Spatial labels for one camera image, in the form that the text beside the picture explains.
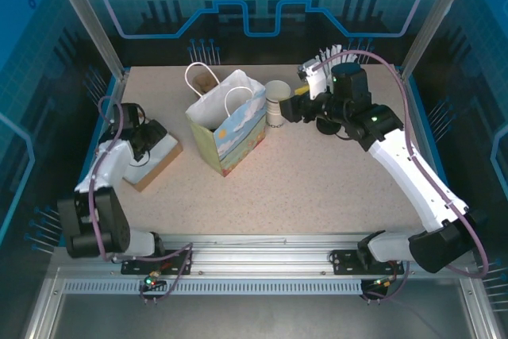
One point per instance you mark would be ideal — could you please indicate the brown napkin stack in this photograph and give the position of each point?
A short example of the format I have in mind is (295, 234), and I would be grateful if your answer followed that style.
(162, 168)

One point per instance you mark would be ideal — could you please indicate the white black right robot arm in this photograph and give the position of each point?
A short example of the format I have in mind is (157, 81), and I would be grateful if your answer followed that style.
(412, 180)

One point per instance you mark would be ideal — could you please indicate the small LED circuit board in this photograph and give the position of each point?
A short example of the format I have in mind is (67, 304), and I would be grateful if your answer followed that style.
(382, 283)
(151, 282)

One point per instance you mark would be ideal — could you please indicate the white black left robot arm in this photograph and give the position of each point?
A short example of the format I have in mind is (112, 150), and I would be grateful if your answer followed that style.
(107, 164)

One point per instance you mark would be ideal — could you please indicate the aluminium frame post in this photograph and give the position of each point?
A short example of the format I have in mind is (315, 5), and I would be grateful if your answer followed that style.
(79, 5)
(436, 9)

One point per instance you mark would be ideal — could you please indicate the white paper cup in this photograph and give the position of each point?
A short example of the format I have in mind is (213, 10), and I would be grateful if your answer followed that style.
(274, 108)
(274, 104)
(274, 121)
(274, 112)
(278, 91)

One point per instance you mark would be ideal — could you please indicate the printed paper gift bag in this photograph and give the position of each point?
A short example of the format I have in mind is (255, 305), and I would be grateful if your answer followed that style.
(234, 136)

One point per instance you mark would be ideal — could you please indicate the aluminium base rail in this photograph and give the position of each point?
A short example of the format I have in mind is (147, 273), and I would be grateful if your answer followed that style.
(258, 255)

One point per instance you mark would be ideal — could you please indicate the white paper napkin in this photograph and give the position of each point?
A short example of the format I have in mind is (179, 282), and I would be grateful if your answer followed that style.
(158, 156)

